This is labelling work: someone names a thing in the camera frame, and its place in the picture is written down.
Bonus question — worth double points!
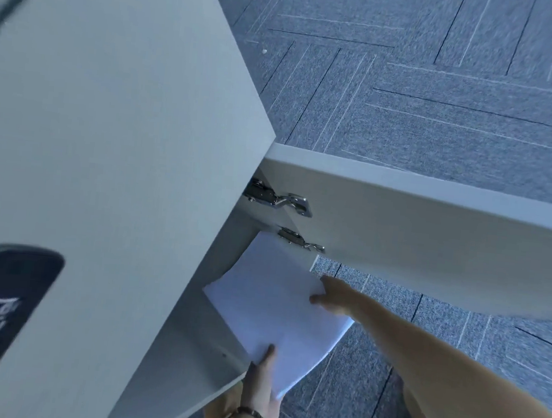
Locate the person's right hand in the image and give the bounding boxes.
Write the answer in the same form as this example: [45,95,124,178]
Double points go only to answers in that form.
[308,274,363,319]

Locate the person's left hand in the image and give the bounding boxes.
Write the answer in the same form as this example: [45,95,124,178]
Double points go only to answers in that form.
[238,341,289,418]

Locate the white paper sheets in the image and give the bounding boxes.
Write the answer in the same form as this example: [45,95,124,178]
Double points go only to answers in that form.
[192,225,362,408]

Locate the white cabinet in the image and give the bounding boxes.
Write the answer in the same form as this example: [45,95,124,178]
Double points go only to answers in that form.
[0,0,552,418]

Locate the person's right forearm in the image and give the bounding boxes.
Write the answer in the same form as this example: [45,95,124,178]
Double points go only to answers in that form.
[339,289,552,418]

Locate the metal cabinet hinge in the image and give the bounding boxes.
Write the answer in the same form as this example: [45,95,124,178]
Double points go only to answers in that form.
[242,176,316,218]
[275,225,328,255]

